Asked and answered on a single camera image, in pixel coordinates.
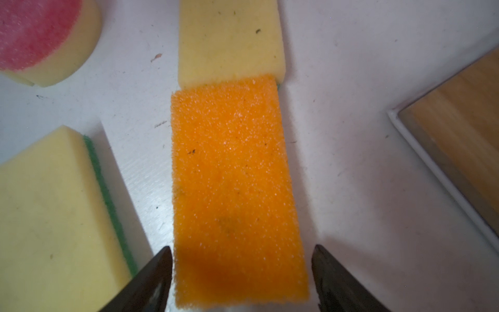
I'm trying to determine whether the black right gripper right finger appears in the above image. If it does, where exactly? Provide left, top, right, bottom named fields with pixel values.
left=311, top=244, right=390, bottom=312

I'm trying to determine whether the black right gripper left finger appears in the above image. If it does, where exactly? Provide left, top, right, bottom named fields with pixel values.
left=101, top=246, right=173, bottom=312

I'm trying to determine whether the yellow green sponge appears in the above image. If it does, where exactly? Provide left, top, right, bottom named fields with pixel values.
left=1, top=126, right=134, bottom=311
left=178, top=1, right=286, bottom=89

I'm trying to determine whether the pink smiley sponge left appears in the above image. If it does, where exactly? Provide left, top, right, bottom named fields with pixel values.
left=1, top=1, right=103, bottom=87

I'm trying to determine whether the white wire wooden shelf rack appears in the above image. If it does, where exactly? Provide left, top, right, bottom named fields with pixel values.
left=387, top=48, right=498, bottom=250

